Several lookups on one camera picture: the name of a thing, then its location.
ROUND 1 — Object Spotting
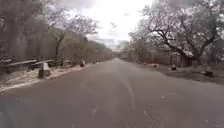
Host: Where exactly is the grey asphalt road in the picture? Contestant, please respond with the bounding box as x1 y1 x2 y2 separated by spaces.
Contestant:
0 57 224 128

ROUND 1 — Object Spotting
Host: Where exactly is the row of bare trees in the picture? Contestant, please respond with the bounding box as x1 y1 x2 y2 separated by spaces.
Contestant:
118 0 224 69

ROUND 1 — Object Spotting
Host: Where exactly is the large bare sprawling tree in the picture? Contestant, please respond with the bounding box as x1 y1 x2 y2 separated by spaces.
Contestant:
139 0 224 68

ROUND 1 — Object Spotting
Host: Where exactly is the dense row of trees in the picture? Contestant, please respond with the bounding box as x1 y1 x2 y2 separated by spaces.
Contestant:
0 0 115 69

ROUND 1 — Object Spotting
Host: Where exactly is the low roadside guardrail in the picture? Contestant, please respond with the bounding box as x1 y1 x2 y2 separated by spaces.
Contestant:
0 57 73 70

